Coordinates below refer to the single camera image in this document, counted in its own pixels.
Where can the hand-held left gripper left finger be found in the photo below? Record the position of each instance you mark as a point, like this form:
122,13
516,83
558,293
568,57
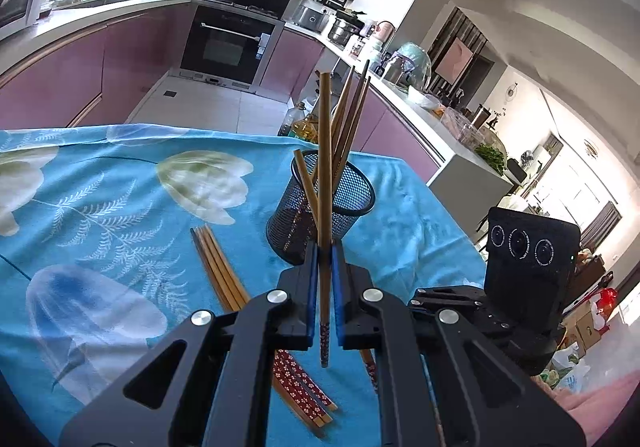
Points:
313,287

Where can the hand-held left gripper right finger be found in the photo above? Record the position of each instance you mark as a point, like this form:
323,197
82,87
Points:
337,292

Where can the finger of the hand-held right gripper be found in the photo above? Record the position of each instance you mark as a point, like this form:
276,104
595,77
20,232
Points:
450,297

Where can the black mesh cup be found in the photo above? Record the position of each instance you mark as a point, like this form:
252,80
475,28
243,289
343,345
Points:
290,232

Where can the red-patterned wooden chopstick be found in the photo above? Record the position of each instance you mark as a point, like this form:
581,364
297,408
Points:
343,102
215,267
226,267
371,372
325,152
357,97
221,267
356,127
210,267
305,182

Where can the person's right forearm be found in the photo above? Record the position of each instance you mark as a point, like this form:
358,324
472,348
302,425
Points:
595,412

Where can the cardboard box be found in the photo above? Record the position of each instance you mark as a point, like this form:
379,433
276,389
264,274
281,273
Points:
582,327

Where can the red bag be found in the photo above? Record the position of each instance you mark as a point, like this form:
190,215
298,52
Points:
607,300

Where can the white plastic bag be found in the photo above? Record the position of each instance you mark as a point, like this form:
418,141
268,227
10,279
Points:
567,369

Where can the green vegetables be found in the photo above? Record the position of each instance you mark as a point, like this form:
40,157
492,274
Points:
490,156

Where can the yellow cooking oil bottle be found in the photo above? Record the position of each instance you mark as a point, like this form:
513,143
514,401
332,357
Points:
306,129

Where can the dark liquid plastic bottle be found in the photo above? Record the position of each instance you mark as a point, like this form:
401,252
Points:
290,122

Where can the clear plastic container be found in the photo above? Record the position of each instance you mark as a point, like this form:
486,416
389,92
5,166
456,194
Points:
460,127

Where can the white bowl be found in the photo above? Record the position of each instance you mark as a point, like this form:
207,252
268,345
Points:
422,97

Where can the blue floral tablecloth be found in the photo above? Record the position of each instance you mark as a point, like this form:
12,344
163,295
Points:
125,207

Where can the pink base cabinet run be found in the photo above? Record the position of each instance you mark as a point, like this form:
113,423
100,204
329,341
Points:
295,62
75,62

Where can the steel bottle purple lid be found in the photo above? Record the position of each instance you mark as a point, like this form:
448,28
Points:
395,69

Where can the mint green appliance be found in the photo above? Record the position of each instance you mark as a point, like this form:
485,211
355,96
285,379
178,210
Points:
417,62

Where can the white jug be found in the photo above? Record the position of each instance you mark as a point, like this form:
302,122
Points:
374,52

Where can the built-in black oven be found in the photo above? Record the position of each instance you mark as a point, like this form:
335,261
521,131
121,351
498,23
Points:
225,44

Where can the steel steamer pot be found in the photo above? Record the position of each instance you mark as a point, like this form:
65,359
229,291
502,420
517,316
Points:
342,29

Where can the pink thermos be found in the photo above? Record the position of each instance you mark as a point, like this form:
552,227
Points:
384,32

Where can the silver rice cooker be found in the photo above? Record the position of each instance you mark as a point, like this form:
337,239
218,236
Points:
310,17

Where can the white kitchen countertop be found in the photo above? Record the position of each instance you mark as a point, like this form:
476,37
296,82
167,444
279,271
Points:
150,4

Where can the kitchen sink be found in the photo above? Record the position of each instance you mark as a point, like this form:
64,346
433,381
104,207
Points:
97,3

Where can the framed wall picture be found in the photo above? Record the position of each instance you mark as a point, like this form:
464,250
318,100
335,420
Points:
457,59

